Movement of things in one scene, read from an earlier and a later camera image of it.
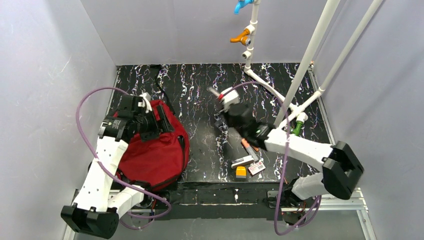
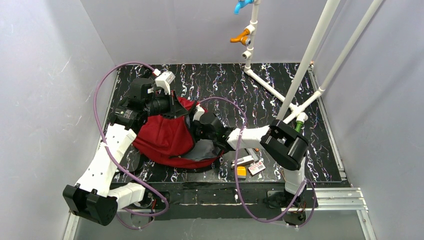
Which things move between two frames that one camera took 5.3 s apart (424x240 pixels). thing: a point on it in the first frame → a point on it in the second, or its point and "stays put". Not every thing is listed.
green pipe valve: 299,124 stays put
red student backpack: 159,162 → 169,141
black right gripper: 228,117 → 198,129
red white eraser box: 256,168 stays put
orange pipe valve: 242,38 stays put
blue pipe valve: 241,4 stays put
